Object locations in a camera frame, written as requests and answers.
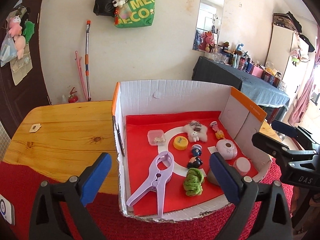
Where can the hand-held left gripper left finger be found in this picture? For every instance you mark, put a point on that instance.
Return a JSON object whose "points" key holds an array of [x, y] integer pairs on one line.
{"points": [[97, 177]]}

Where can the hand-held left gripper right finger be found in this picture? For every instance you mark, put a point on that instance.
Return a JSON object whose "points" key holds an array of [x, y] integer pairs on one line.
{"points": [[225, 177]]}

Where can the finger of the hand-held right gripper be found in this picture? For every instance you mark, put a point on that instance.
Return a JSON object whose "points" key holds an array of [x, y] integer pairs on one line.
{"points": [[267, 142], [285, 130]]}

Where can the grey rounded case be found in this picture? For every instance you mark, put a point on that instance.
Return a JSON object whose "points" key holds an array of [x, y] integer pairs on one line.
{"points": [[212, 177]]}

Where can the white egg-shaped device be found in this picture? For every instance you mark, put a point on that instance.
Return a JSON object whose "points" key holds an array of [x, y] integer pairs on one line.
{"points": [[226, 150]]}

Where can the green yarn ball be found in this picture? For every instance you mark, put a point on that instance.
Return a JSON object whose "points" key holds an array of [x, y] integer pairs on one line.
{"points": [[192, 182]]}

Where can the sailor boy figurine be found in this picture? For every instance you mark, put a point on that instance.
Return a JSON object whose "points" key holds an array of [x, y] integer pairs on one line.
{"points": [[195, 162]]}

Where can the small pink yellow doll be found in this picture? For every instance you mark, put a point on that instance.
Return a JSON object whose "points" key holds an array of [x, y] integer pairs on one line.
{"points": [[219, 133]]}

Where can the white fluffy rabbit hair clip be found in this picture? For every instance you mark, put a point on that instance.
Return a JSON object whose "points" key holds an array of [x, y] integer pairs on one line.
{"points": [[202, 133]]}

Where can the yellow round cap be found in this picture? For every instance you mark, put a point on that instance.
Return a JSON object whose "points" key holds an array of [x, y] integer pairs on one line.
{"points": [[181, 142]]}

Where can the large purple plastic clip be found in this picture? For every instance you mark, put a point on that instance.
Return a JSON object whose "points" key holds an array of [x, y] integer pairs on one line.
{"points": [[160, 177]]}

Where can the small clear plastic box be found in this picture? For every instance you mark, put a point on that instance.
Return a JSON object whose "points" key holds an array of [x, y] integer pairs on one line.
{"points": [[156, 137]]}

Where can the orange cardboard box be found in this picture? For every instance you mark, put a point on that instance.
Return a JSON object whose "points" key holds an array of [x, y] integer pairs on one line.
{"points": [[175, 92]]}

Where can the pink curtain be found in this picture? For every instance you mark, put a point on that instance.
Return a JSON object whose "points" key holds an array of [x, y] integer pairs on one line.
{"points": [[302, 100]]}

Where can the red printed paper sheet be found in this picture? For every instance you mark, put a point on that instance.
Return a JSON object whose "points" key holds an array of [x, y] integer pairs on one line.
{"points": [[140, 155]]}

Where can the pink box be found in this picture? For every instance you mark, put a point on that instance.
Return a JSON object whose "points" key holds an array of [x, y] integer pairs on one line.
{"points": [[258, 71]]}

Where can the green yellow hanging toy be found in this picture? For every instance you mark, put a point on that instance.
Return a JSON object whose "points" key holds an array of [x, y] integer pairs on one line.
{"points": [[295, 62]]}

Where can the side table with blue cloth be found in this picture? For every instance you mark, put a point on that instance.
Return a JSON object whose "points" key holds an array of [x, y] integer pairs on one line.
{"points": [[225, 80]]}

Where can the small beige tag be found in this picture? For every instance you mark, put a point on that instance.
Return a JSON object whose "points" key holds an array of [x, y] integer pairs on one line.
{"points": [[35, 128]]}

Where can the white cabinet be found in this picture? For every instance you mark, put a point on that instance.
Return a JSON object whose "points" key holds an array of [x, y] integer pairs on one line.
{"points": [[280, 50]]}

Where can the red knitted blanket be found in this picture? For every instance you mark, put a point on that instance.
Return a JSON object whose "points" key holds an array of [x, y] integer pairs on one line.
{"points": [[15, 180]]}

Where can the red fire extinguisher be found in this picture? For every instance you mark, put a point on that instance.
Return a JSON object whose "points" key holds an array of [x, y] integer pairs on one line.
{"points": [[73, 97]]}

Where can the small white device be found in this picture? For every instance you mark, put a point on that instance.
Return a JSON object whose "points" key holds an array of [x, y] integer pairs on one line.
{"points": [[6, 210]]}

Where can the pink plastic stick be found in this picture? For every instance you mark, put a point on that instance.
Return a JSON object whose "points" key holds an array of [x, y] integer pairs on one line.
{"points": [[81, 80]]}

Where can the black item on cabinet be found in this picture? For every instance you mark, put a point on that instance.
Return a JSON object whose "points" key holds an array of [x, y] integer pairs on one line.
{"points": [[296, 22]]}

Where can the dark brown door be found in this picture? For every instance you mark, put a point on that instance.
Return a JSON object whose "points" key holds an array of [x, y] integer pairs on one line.
{"points": [[30, 92]]}

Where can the patterned storage box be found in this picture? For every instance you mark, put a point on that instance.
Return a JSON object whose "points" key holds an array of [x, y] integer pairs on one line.
{"points": [[282, 21]]}

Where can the pink bunny plush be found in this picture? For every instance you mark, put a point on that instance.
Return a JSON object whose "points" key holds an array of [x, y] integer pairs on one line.
{"points": [[208, 40]]}

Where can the beige hanging organizer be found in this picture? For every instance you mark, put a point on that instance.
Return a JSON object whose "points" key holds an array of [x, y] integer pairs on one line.
{"points": [[21, 72]]}

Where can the clear plastic bag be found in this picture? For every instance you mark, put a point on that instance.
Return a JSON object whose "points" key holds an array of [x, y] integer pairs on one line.
{"points": [[7, 52]]}

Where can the green plush cloth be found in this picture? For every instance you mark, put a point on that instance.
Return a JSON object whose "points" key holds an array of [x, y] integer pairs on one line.
{"points": [[29, 30]]}

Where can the red tassel charm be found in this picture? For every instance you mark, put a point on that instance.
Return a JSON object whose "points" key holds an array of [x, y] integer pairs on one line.
{"points": [[117, 16]]}

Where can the pink pig plush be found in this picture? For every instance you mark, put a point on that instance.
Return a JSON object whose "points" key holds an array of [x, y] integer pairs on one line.
{"points": [[16, 27]]}

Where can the green tote bag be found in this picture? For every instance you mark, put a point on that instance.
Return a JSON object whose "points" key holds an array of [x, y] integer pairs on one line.
{"points": [[140, 10]]}

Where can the black bag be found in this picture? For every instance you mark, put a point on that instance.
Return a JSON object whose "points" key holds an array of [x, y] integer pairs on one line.
{"points": [[105, 0]]}

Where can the wall mirror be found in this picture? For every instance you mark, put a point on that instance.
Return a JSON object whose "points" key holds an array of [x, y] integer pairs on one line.
{"points": [[210, 10]]}

